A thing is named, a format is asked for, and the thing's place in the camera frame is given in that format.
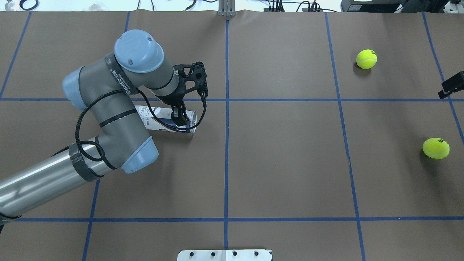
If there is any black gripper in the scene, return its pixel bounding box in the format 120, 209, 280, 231
150, 78, 190, 127

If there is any Wilson tennis ball can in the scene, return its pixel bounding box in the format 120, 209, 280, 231
135, 105, 197, 134

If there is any yellow tennis ball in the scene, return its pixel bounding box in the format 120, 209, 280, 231
422, 137, 450, 159
356, 49, 378, 70

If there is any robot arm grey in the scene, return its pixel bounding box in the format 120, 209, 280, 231
1, 29, 206, 225

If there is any black box on desk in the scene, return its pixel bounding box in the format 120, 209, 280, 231
340, 0, 402, 13

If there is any blue tape roll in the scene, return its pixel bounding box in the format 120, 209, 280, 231
19, 0, 40, 11

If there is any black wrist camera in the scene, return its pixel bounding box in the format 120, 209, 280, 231
173, 62, 208, 100

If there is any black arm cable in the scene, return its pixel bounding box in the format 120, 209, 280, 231
75, 89, 207, 162

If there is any aluminium frame post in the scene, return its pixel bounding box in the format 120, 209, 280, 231
217, 0, 236, 18

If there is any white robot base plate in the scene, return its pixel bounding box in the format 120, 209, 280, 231
177, 249, 273, 261

